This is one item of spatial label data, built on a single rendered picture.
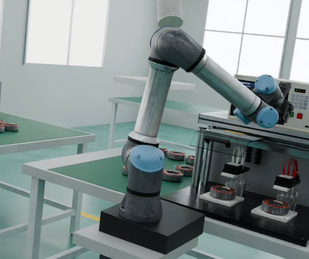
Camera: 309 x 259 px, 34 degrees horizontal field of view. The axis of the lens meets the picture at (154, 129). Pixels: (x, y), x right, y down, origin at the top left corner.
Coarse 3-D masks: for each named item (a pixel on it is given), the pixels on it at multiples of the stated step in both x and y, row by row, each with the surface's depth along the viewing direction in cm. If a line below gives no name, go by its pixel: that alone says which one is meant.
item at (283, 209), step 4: (264, 200) 210; (268, 200) 212; (272, 200) 213; (276, 200) 213; (264, 204) 207; (268, 204) 206; (272, 204) 210; (276, 204) 211; (280, 204) 211; (284, 204) 210; (264, 208) 207; (268, 208) 206; (272, 208) 205; (276, 208) 204; (280, 208) 204; (284, 208) 205; (288, 208) 206; (268, 212) 206; (272, 212) 205; (276, 212) 205; (280, 212) 204; (284, 212) 205
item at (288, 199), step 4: (280, 196) 221; (284, 196) 220; (288, 196) 220; (280, 200) 221; (284, 200) 220; (288, 200) 219; (292, 200) 218; (288, 204) 219; (292, 204) 218; (292, 208) 218
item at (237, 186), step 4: (228, 184) 234; (232, 184) 233; (236, 184) 232; (240, 184) 231; (244, 184) 233; (232, 188) 233; (236, 188) 232; (240, 188) 231; (244, 188) 234; (236, 192) 232; (240, 192) 231; (244, 192) 235
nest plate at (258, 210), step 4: (256, 208) 211; (260, 208) 212; (252, 212) 207; (256, 212) 206; (260, 212) 206; (264, 212) 207; (288, 212) 211; (292, 212) 211; (296, 212) 212; (264, 216) 205; (268, 216) 204; (272, 216) 203; (276, 216) 203; (280, 216) 204; (284, 216) 204; (288, 216) 205; (292, 216) 206; (280, 220) 201; (284, 220) 200; (288, 220) 203
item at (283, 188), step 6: (282, 174) 218; (276, 180) 213; (282, 180) 212; (288, 180) 211; (294, 180) 215; (276, 186) 212; (282, 186) 212; (288, 186) 211; (294, 186) 216; (282, 192) 222; (288, 192) 221
